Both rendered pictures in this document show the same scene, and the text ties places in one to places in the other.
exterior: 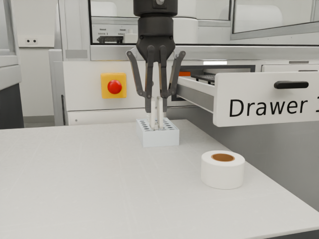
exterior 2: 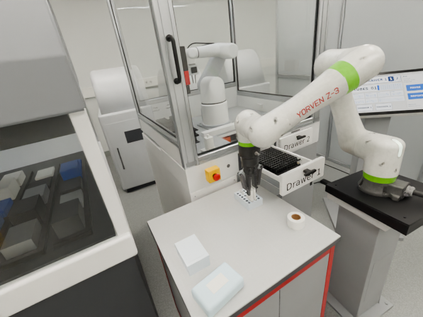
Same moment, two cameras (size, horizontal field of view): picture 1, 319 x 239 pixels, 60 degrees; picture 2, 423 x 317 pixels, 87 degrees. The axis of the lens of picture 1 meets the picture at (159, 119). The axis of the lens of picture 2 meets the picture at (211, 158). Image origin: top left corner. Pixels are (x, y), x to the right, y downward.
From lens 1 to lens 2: 0.65 m
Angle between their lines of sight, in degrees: 17
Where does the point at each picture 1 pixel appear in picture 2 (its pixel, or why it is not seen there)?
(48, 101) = not seen: hidden behind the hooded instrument
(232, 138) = not seen: hidden behind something
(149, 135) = (251, 205)
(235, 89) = (288, 179)
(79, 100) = (196, 185)
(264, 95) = (298, 177)
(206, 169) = (292, 224)
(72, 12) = (187, 143)
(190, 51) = not seen: hidden behind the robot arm
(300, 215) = (330, 235)
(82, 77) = (195, 174)
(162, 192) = (280, 238)
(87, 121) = (200, 195)
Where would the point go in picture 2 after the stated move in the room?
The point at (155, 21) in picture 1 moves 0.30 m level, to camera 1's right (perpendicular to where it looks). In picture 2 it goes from (253, 160) to (315, 145)
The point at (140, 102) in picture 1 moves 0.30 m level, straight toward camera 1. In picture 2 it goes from (224, 176) to (250, 205)
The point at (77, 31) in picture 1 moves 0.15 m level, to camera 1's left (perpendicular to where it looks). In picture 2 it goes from (191, 151) to (160, 158)
